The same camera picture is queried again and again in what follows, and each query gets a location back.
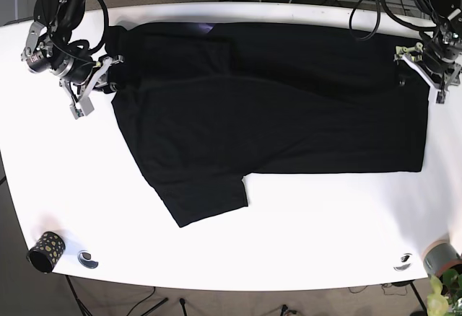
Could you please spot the right silver table grommet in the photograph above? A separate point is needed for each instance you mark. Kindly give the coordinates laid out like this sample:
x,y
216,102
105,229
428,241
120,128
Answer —
x,y
404,262

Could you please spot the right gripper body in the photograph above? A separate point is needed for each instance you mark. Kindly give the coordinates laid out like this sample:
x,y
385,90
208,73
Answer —
x,y
79,77

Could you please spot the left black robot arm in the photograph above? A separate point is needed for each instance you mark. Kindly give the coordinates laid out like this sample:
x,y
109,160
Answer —
x,y
444,36

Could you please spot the green potted plant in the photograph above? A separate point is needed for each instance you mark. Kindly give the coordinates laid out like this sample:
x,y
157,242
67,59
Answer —
x,y
445,297

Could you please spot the left silver table grommet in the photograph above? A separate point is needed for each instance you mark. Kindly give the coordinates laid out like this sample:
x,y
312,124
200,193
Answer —
x,y
85,259

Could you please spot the black gold-dotted cup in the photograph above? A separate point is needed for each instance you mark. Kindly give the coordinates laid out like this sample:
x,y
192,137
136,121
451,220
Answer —
x,y
46,252

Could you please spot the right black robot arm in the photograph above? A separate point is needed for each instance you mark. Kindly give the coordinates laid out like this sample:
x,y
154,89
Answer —
x,y
49,47

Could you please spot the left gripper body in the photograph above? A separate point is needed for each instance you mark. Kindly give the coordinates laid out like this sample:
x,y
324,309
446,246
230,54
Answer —
x,y
438,72

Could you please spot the silver table grommet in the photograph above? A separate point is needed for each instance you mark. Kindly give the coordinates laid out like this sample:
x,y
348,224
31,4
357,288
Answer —
x,y
404,262
85,259

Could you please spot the grey flower pot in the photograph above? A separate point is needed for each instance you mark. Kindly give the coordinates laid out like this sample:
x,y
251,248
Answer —
x,y
439,257

